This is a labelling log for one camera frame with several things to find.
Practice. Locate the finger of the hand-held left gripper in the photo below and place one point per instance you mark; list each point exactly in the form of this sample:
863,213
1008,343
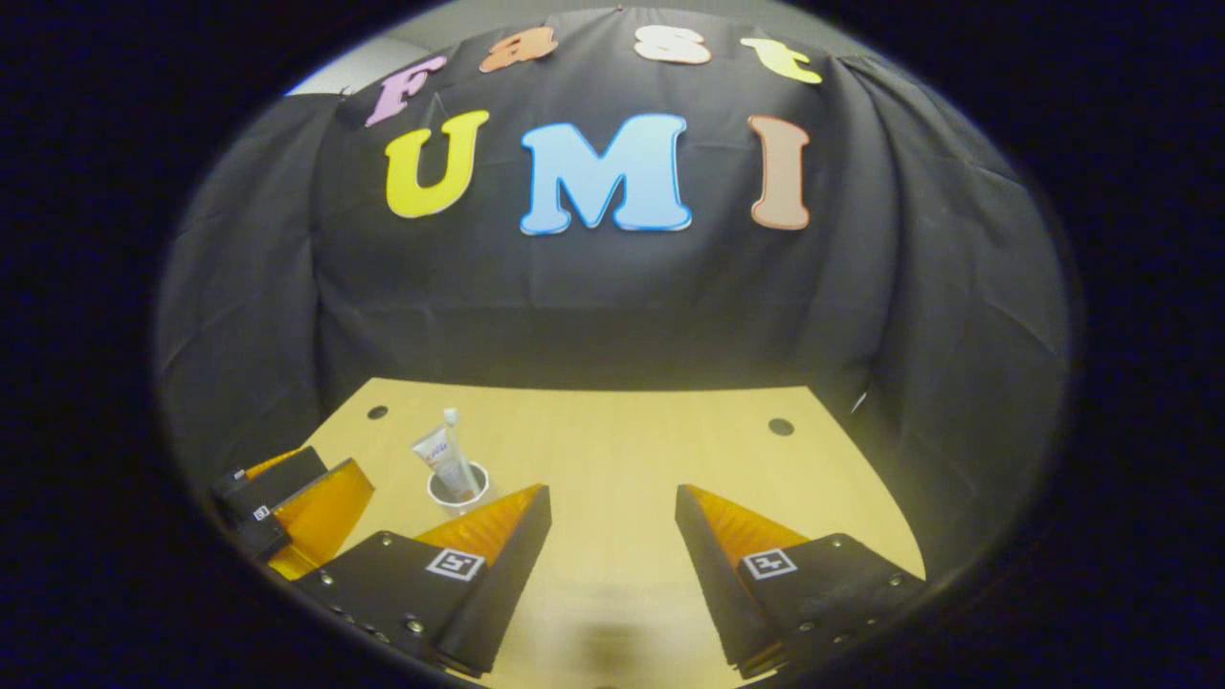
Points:
278,478
325,517

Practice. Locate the white cup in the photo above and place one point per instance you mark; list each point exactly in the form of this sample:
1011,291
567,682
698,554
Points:
450,505

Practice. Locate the black backdrop cloth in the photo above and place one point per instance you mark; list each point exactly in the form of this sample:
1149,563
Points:
612,306

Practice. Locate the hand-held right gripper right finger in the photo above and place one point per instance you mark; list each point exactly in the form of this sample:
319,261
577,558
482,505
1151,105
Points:
718,584

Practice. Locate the pale green toothbrush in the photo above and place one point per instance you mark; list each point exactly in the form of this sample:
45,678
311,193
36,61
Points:
461,459

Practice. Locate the white toothpaste tube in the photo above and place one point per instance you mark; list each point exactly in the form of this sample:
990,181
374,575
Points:
440,459

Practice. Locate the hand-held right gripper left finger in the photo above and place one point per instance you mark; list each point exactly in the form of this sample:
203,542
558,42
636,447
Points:
502,574

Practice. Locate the wooden desktop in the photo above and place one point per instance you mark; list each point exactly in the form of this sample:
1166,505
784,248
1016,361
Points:
622,440

